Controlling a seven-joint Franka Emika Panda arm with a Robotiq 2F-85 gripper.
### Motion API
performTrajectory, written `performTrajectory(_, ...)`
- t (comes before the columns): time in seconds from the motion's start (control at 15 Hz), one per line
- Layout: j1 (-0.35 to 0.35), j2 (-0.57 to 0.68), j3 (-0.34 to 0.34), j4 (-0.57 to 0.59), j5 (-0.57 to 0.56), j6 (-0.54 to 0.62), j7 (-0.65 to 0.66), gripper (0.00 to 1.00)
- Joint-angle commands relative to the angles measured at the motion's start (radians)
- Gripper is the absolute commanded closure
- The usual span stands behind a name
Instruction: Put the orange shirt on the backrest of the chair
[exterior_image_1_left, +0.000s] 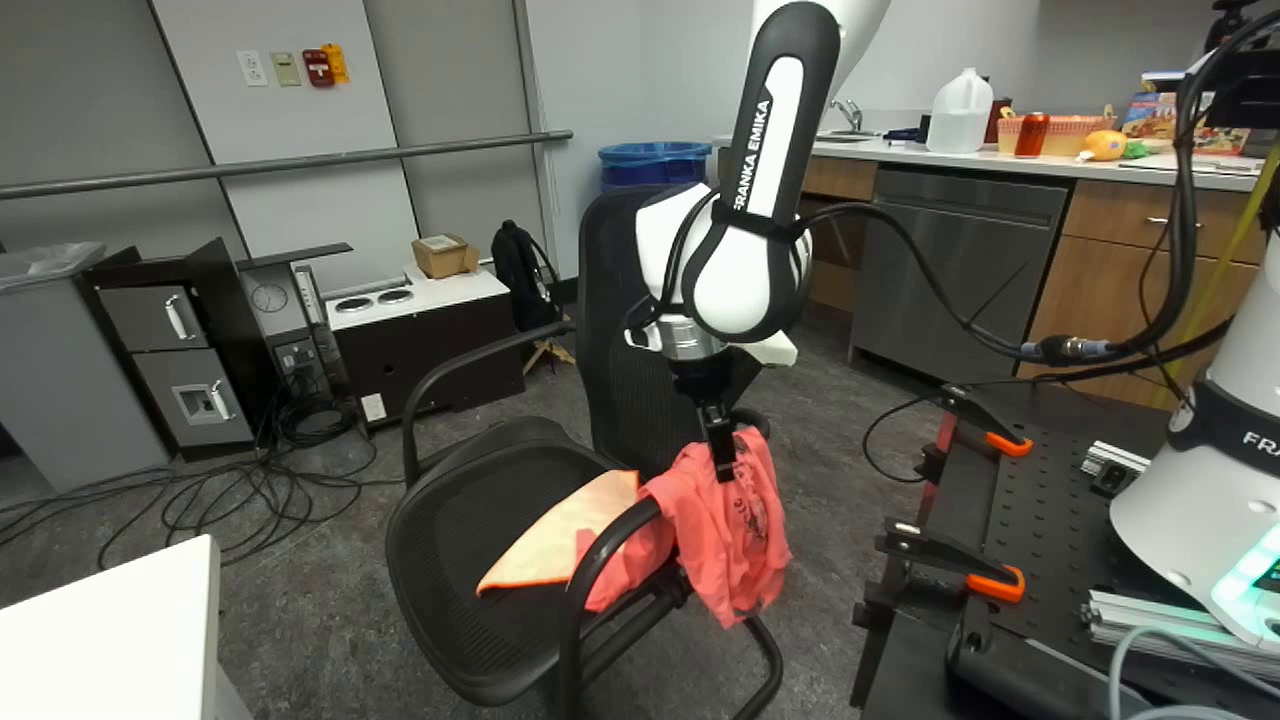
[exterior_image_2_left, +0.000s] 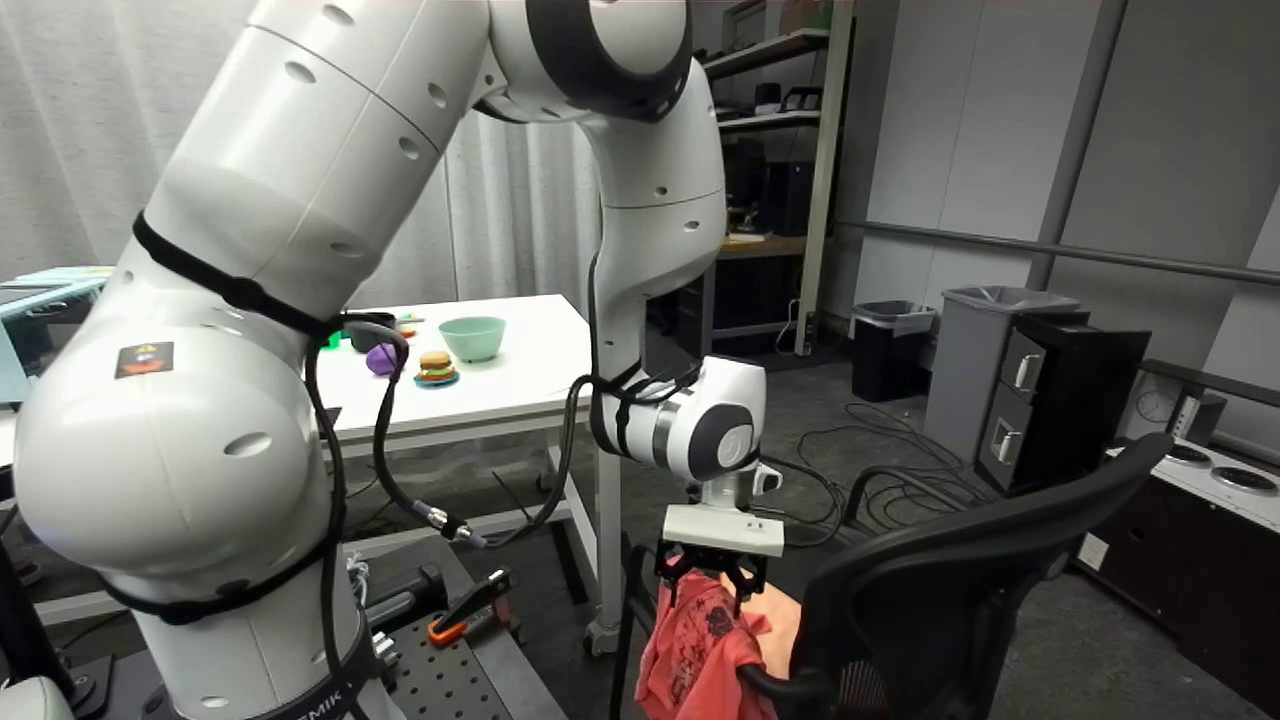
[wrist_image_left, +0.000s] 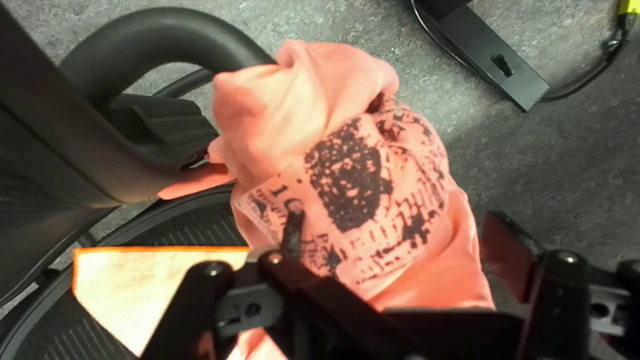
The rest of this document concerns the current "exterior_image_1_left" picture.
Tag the orange flat pad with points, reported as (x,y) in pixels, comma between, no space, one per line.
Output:
(562,541)

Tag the beige wall plate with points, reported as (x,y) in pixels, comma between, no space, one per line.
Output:
(285,71)

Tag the white plastic jug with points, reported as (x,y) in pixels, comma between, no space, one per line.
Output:
(961,117)

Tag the blue recycling bin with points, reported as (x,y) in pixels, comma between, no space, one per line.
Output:
(653,167)

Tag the white table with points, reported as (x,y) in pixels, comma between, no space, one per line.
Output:
(107,641)

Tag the white wall outlet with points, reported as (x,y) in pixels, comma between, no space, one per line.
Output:
(374,407)

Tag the red fire alarm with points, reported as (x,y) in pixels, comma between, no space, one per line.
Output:
(326,67)

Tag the yellow toy fruit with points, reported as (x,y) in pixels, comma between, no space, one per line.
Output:
(1106,144)

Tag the white light switch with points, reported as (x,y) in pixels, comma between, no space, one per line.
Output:
(252,71)

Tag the red bottle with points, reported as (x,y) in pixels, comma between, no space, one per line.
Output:
(1033,132)

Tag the steel dishwasher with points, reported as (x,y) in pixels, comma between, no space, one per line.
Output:
(961,265)

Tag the aluminium extrusion bars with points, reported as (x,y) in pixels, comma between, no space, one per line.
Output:
(1162,624)

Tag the wooden kitchen counter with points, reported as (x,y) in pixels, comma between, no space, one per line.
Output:
(1121,265)

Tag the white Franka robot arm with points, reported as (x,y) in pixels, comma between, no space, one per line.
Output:
(765,203)

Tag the low black cabinet white top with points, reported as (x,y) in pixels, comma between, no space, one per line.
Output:
(425,344)

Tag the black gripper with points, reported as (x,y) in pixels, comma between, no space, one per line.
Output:
(715,384)

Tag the black drawer cabinet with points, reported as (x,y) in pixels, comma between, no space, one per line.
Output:
(172,361)

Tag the black backpack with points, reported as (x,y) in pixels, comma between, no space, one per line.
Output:
(523,273)

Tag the orange box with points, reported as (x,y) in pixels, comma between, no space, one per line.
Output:
(1074,132)

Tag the black perforated base board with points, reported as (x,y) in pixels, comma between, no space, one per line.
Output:
(1065,544)

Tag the small cardboard box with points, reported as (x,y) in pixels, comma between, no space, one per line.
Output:
(446,256)

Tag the grey wall handrail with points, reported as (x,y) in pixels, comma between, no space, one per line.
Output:
(267,167)

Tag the orange shirt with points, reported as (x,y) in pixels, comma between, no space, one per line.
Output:
(725,535)

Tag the black mesh chair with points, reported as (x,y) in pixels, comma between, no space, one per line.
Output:
(482,535)

